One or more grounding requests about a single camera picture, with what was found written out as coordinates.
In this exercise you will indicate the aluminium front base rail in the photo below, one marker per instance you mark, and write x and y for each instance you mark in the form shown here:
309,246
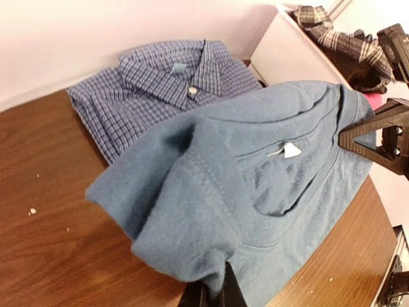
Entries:
401,250

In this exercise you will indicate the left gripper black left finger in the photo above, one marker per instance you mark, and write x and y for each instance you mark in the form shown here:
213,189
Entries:
194,295

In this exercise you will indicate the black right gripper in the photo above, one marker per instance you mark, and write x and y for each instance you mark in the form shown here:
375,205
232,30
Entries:
392,119

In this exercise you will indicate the right aluminium frame post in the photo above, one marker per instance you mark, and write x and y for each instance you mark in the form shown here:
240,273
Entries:
337,8

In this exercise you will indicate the blue checked folded shirt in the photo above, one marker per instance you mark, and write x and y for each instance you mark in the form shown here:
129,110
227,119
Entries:
153,83

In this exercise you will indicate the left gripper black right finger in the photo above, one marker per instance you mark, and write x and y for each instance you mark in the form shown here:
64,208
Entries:
230,294

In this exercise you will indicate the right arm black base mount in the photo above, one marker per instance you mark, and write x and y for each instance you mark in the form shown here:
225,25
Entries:
395,285

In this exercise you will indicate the dark blue polo shirt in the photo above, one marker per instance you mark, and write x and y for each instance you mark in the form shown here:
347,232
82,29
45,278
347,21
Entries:
257,182

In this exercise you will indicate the pink cloth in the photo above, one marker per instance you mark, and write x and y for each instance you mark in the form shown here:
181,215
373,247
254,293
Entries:
374,99

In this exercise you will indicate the black white plaid shirt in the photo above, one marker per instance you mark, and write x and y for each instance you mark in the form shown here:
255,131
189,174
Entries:
357,56

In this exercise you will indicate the white plastic laundry bin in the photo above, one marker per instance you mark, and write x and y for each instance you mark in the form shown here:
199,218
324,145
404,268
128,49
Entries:
285,53

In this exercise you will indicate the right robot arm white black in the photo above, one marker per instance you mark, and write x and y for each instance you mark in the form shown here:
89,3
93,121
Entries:
394,42

